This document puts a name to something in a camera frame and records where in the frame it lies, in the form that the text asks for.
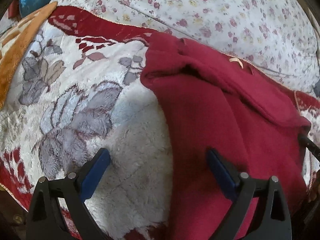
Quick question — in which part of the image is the dark red knit garment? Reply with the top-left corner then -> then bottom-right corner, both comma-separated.
140,32 -> 312,240

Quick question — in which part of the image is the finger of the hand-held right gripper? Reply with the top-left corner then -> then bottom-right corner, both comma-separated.
299,133 -> 320,162

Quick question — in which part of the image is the floral white bed quilt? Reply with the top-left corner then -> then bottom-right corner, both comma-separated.
51,0 -> 320,93

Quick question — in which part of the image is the orange plush blanket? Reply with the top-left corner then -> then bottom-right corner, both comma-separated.
0,1 -> 58,110

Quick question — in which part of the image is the person's right hand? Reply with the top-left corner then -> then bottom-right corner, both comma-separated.
308,169 -> 320,203

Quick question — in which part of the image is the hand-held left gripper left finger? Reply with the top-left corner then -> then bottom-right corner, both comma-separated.
26,147 -> 111,240

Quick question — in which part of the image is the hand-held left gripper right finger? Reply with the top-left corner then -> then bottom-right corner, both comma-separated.
205,149 -> 292,240

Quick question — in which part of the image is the red and white plush blanket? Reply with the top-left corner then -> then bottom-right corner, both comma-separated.
0,5 -> 320,240

